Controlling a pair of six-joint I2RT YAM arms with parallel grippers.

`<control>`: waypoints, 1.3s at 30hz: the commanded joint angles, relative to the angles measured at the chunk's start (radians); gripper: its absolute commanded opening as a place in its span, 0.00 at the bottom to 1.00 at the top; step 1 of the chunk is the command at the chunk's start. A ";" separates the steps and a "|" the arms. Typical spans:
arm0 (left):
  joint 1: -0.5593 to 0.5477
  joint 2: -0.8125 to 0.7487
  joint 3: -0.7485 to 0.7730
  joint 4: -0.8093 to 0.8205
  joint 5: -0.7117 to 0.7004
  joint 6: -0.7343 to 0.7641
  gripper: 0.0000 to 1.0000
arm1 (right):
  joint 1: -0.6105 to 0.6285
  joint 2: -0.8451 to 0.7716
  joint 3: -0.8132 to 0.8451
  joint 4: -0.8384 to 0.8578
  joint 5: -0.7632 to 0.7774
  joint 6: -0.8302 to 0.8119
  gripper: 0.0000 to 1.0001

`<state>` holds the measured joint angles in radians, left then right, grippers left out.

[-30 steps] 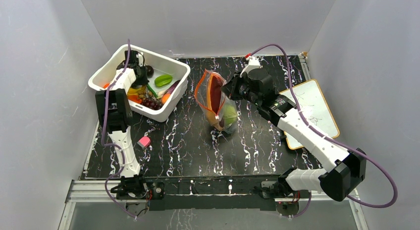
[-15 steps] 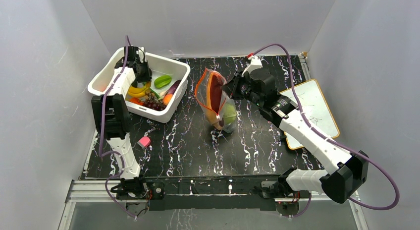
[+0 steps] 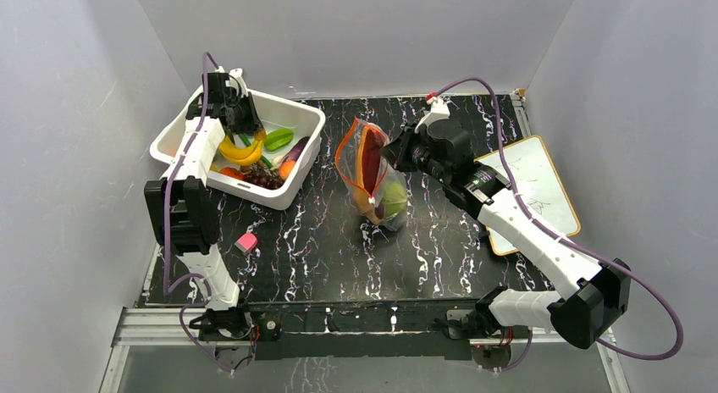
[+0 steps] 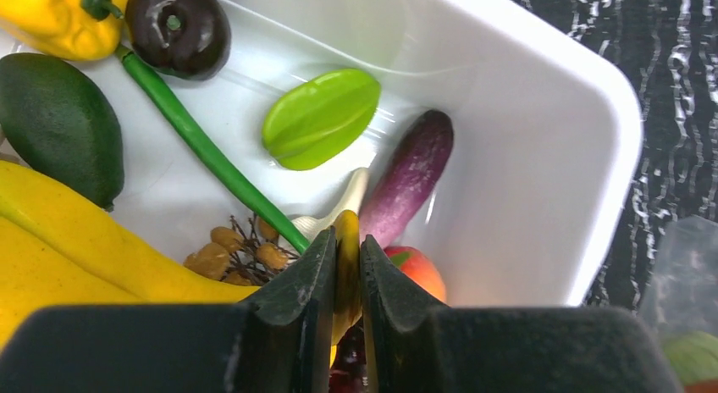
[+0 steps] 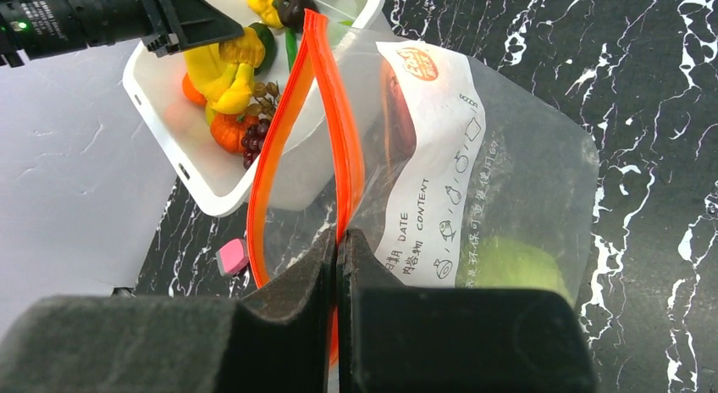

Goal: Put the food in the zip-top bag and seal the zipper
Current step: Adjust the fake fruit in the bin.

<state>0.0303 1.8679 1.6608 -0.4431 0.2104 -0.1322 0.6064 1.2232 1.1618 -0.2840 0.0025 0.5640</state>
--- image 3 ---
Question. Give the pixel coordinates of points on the black marble table mat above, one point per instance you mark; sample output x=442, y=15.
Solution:
x=321, y=249

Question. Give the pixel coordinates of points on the small whiteboard wooden frame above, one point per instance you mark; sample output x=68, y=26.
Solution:
x=540, y=185

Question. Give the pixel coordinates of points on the white plastic bin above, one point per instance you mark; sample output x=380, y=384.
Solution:
x=214, y=149

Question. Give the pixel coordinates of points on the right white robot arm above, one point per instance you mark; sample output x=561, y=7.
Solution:
x=588, y=296

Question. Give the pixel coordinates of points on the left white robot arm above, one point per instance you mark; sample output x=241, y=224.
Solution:
x=184, y=221

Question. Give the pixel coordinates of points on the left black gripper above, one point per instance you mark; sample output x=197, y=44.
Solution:
x=254, y=124

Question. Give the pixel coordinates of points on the brown toy kiwi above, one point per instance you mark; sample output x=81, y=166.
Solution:
x=371, y=213

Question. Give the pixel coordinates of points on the purple toy eggplant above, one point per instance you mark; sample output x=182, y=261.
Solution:
x=293, y=154

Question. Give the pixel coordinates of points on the orange toy peach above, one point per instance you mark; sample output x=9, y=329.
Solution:
x=285, y=169

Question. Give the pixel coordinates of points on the clear orange-zip bag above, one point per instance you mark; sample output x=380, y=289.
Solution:
x=377, y=191

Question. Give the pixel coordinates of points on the pink eraser block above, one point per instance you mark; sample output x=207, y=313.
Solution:
x=246, y=243

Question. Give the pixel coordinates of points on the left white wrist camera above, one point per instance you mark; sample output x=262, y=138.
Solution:
x=236, y=75

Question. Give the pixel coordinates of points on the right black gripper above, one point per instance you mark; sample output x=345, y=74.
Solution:
x=396, y=152

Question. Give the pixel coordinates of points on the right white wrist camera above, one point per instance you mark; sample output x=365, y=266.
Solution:
x=437, y=110

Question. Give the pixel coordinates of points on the orange toy tomato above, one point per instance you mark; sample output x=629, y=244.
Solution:
x=233, y=173

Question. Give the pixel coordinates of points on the green toy cabbage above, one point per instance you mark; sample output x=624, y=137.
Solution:
x=394, y=199

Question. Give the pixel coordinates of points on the green toy starfruit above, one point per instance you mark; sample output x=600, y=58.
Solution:
x=278, y=139

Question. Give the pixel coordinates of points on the dark red toy grapes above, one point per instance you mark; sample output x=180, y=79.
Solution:
x=262, y=176

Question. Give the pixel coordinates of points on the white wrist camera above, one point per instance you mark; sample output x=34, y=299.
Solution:
x=236, y=75
x=437, y=110

